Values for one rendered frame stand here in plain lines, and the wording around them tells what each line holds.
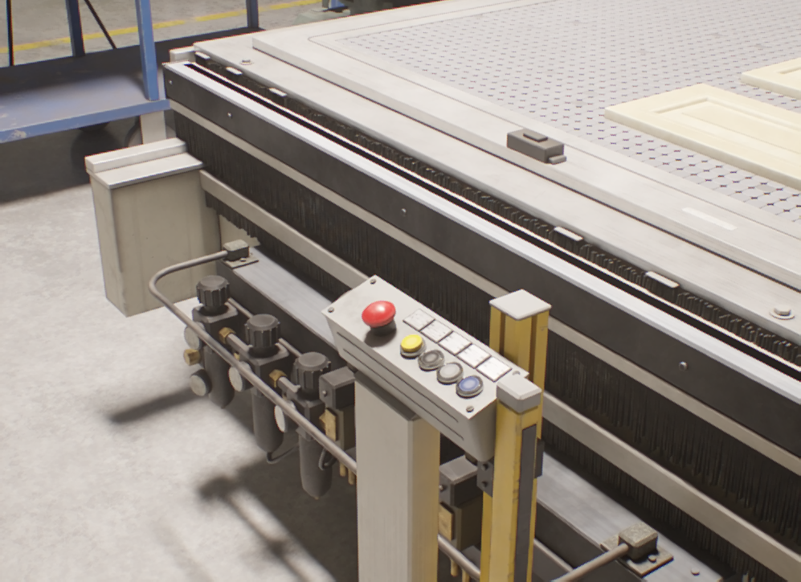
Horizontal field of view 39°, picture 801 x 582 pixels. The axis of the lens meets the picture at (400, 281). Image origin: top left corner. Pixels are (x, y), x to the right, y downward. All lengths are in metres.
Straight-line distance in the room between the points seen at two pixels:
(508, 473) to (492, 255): 0.63
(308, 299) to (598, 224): 0.71
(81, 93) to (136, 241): 1.75
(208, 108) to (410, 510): 1.35
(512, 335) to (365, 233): 0.89
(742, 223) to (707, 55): 0.90
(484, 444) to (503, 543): 0.12
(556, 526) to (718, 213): 0.52
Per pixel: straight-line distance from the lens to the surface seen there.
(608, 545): 1.63
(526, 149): 1.92
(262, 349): 2.18
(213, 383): 2.43
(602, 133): 2.05
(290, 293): 2.26
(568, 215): 1.76
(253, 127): 2.36
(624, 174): 1.87
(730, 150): 1.96
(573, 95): 2.25
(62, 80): 4.48
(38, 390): 3.04
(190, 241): 2.67
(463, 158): 1.98
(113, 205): 2.56
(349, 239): 2.13
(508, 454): 1.20
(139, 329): 3.24
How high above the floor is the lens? 1.54
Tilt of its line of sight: 27 degrees down
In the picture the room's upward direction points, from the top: straight up
